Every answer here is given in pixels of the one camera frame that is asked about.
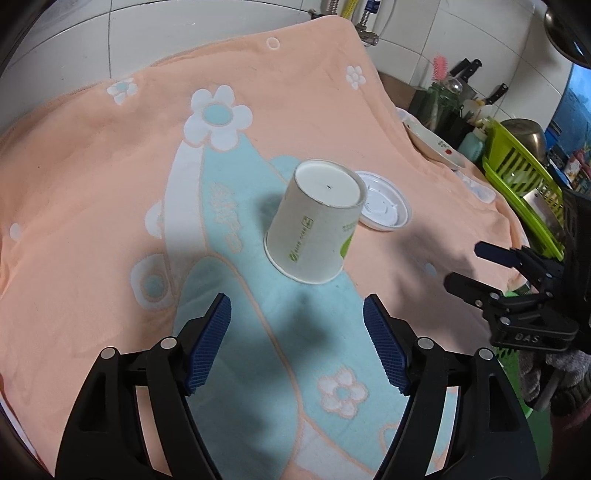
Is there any white paper cup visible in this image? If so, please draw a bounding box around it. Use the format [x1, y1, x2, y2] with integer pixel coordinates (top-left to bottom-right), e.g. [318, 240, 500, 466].
[264, 159, 367, 285]

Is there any cluster of condiment jars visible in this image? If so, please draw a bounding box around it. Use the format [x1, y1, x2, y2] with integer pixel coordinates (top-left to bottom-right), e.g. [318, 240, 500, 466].
[547, 138, 591, 191]

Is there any black utensil holder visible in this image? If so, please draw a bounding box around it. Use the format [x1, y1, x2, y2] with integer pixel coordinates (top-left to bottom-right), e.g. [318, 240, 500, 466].
[450, 111, 481, 144]

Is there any metal pot with black handle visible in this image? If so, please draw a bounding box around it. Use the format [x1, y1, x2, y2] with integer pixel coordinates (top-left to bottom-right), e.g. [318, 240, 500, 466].
[500, 119, 548, 160]

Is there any metal water valve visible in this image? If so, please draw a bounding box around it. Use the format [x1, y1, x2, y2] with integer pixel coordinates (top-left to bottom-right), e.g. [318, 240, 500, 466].
[355, 20, 380, 48]

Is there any white plastic lid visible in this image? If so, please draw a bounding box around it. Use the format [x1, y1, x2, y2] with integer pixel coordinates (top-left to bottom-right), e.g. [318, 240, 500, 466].
[355, 171, 413, 231]

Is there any green plastic dish rack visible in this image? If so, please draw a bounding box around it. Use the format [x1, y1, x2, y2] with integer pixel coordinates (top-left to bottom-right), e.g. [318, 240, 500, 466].
[482, 119, 571, 257]

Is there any steel cleaver with wooden handle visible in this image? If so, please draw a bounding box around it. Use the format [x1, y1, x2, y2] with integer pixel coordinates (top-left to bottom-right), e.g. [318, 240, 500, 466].
[522, 186, 567, 228]

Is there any peach flower-print towel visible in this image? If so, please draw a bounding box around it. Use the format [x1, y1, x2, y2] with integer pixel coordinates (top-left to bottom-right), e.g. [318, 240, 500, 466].
[0, 16, 532, 480]

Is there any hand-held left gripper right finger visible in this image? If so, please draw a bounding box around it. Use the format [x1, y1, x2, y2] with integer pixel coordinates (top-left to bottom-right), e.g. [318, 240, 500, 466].
[362, 294, 542, 480]

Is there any teal soap bottle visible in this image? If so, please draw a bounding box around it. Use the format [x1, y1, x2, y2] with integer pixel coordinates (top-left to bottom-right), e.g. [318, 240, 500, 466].
[458, 124, 486, 162]

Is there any green plastic basket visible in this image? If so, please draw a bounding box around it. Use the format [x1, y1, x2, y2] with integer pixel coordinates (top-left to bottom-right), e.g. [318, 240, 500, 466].
[496, 277, 536, 408]

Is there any white spatula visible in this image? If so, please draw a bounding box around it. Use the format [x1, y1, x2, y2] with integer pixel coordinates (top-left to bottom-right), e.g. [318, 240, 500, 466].
[462, 98, 495, 123]

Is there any dark round metal pan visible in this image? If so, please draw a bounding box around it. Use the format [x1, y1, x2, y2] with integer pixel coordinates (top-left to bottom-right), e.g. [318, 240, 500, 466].
[543, 0, 591, 68]

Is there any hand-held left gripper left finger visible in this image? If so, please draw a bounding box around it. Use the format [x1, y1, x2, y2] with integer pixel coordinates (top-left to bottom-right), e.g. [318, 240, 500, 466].
[55, 294, 232, 480]

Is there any white plate with red flowers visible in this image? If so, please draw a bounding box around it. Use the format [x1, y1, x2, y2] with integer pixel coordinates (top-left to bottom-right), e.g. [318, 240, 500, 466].
[397, 108, 468, 171]

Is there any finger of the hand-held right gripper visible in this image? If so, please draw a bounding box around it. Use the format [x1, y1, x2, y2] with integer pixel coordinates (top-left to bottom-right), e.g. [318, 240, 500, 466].
[444, 271, 508, 311]
[474, 241, 563, 291]

